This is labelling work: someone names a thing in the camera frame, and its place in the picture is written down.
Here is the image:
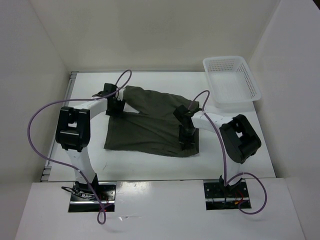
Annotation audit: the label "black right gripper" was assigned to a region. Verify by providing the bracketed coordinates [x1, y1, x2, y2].
[179, 124, 196, 150]

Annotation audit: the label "olive green shorts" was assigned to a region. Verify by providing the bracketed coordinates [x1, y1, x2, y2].
[104, 86, 199, 158]

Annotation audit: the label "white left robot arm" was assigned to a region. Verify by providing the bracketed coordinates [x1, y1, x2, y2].
[55, 83, 126, 200]

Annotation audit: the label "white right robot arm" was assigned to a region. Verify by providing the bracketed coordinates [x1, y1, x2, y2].
[173, 105, 262, 197]

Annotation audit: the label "white plastic basket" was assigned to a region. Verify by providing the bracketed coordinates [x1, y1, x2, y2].
[202, 56, 262, 107]

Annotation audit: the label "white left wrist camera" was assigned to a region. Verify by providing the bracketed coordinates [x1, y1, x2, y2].
[115, 88, 126, 101]

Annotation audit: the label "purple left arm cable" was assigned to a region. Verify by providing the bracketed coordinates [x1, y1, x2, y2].
[27, 69, 133, 224]

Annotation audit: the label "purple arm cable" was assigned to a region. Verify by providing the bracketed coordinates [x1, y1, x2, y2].
[27, 69, 133, 224]
[189, 90, 268, 215]

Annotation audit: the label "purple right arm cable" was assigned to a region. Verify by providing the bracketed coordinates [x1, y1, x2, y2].
[189, 90, 268, 215]

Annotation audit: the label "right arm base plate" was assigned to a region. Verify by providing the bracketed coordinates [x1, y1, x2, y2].
[203, 180, 252, 211]

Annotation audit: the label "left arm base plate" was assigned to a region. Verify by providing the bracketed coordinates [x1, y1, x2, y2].
[62, 182, 116, 213]

